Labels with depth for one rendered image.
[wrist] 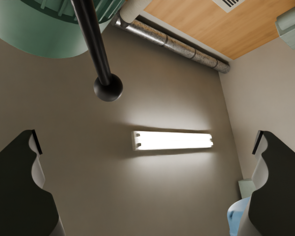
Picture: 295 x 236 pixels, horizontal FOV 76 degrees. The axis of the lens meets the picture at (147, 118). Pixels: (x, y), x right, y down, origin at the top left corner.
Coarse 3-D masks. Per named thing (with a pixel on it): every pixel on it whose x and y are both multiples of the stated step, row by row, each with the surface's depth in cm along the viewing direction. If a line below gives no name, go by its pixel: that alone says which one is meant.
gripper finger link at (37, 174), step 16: (16, 144) 9; (32, 144) 10; (0, 160) 8; (16, 160) 8; (32, 160) 8; (0, 176) 7; (16, 176) 7; (32, 176) 8; (0, 192) 7; (16, 192) 7; (32, 192) 7; (48, 192) 7; (0, 208) 6; (16, 208) 6; (32, 208) 6; (48, 208) 6; (0, 224) 6; (16, 224) 6; (32, 224) 6; (48, 224) 6
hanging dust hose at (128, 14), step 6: (132, 0) 170; (138, 0) 166; (144, 0) 165; (150, 0) 166; (126, 6) 176; (132, 6) 172; (138, 6) 171; (144, 6) 172; (120, 12) 183; (126, 12) 178; (132, 12) 177; (138, 12) 178; (126, 18) 183; (132, 18) 183
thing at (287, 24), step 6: (288, 12) 169; (294, 12) 165; (276, 18) 178; (282, 18) 172; (288, 18) 169; (294, 18) 167; (276, 24) 188; (282, 24) 173; (288, 24) 172; (294, 24) 177; (282, 30) 184; (288, 30) 180; (294, 30) 178; (282, 36) 184; (288, 36) 186; (294, 36) 187; (288, 42) 196; (294, 42) 198; (294, 48) 210
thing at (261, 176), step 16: (256, 144) 11; (272, 144) 10; (272, 160) 9; (288, 160) 9; (256, 176) 9; (272, 176) 8; (288, 176) 8; (256, 192) 7; (272, 192) 7; (288, 192) 7; (256, 208) 6; (272, 208) 6; (288, 208) 6; (240, 224) 7; (256, 224) 6; (272, 224) 6; (288, 224) 6
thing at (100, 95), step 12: (72, 0) 12; (84, 0) 12; (84, 12) 12; (84, 24) 13; (96, 24) 14; (84, 36) 14; (96, 36) 15; (96, 48) 16; (96, 60) 17; (108, 72) 19; (96, 84) 22; (108, 84) 21; (120, 84) 22; (108, 96) 22
